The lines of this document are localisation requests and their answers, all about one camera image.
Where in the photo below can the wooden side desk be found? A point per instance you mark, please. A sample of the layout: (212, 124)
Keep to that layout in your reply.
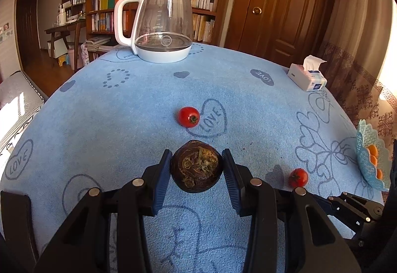
(61, 32)

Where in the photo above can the blue love-print tablecloth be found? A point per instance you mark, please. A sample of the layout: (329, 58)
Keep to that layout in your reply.
(114, 118)

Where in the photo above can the red cherry tomato near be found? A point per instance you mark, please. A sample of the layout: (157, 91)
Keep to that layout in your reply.
(298, 178)

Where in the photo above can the red cherry tomato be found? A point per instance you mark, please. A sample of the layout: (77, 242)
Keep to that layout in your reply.
(298, 178)
(188, 117)

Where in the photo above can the dark passion fruit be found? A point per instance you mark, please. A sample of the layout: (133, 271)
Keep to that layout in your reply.
(196, 167)

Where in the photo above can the light blue lattice basket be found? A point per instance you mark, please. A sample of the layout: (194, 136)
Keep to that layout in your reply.
(366, 135)

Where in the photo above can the red cherry tomato far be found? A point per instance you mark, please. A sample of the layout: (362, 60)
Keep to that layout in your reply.
(188, 117)

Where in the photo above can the large orange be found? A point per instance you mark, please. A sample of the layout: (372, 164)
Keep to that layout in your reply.
(373, 150)

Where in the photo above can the brown wooden door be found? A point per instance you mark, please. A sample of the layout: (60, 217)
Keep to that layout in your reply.
(281, 31)

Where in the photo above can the grey sofa cushion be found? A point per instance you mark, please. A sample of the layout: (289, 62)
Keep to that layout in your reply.
(21, 100)

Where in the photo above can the small orange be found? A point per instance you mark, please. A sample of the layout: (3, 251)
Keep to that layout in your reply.
(379, 174)

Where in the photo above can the wooden bookshelf with books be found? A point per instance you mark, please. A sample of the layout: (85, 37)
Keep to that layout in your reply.
(208, 16)

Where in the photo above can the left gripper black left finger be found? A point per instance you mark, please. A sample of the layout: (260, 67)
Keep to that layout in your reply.
(82, 242)

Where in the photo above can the glass kettle white handle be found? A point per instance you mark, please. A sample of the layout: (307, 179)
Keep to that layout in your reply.
(162, 31)

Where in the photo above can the patterned beige curtain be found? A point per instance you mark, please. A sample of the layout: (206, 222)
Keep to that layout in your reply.
(360, 52)

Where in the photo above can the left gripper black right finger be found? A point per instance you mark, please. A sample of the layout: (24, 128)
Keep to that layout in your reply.
(312, 242)

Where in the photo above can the tissue pack white blue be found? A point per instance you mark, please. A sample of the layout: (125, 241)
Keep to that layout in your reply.
(308, 76)

